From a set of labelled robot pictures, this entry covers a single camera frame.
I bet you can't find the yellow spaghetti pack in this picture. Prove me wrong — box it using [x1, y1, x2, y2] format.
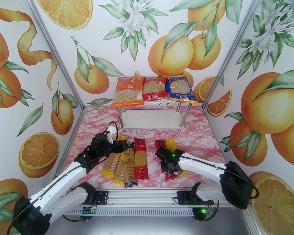
[111, 147, 129, 186]
[164, 137, 185, 177]
[100, 135, 128, 177]

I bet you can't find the red spaghetti pack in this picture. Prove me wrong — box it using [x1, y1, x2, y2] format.
[154, 140, 178, 182]
[134, 138, 150, 180]

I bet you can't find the dark blue spaghetti pack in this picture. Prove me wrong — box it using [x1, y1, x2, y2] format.
[124, 142, 139, 189]

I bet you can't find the orange pasta bag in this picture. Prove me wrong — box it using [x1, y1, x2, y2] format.
[110, 77, 144, 108]

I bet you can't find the red fusilli pasta bag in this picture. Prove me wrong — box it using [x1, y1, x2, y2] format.
[142, 77, 170, 102]

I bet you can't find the blue orecchiette pasta bag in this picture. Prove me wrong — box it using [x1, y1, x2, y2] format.
[161, 75, 198, 104]

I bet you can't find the white two-tier shelf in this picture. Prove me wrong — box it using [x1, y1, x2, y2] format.
[114, 76, 203, 130]

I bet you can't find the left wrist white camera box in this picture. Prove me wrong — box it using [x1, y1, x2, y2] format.
[107, 126, 116, 144]

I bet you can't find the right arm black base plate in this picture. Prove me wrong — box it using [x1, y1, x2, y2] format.
[178, 191, 214, 206]

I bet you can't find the aluminium mounting rail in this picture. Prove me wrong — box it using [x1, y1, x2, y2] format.
[34, 180, 252, 208]

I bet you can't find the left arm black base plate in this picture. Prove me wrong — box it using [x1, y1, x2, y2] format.
[94, 190, 109, 204]

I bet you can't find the white slotted cable duct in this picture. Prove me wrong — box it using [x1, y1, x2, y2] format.
[62, 206, 195, 216]

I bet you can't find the right base black cable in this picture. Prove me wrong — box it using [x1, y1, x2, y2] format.
[192, 200, 220, 223]

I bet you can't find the base black cable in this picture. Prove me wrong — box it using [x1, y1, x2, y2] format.
[62, 208, 90, 223]
[192, 200, 220, 223]

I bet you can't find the left base black cable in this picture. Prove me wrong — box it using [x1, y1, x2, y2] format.
[62, 208, 90, 223]

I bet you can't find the aluminium frame post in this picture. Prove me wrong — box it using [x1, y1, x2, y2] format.
[24, 0, 85, 110]
[202, 0, 264, 109]

